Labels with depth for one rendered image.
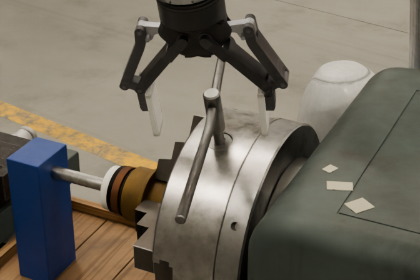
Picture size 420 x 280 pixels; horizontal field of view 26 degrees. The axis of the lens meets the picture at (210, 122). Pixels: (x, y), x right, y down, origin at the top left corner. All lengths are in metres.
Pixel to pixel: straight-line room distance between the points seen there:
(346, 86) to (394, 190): 0.71
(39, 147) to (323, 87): 0.60
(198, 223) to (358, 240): 0.25
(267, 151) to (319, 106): 0.61
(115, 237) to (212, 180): 0.49
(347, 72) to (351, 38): 2.99
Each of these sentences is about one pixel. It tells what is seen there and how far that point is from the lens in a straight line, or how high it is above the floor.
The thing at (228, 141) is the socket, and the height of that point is 1.23.
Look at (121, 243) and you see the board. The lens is 1.61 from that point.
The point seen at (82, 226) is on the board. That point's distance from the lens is 1.66.
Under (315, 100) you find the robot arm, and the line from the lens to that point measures 1.78.
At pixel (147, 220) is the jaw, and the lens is 1.28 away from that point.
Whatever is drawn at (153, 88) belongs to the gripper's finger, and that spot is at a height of 1.33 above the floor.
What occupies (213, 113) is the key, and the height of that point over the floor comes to 1.29.
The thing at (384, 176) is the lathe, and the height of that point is 1.26.
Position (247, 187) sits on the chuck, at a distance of 1.15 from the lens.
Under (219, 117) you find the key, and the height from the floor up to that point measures 1.28.
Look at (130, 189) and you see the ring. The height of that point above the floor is 1.11.
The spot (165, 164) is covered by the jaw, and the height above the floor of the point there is 1.14.
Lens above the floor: 1.81
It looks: 28 degrees down
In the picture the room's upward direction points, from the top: straight up
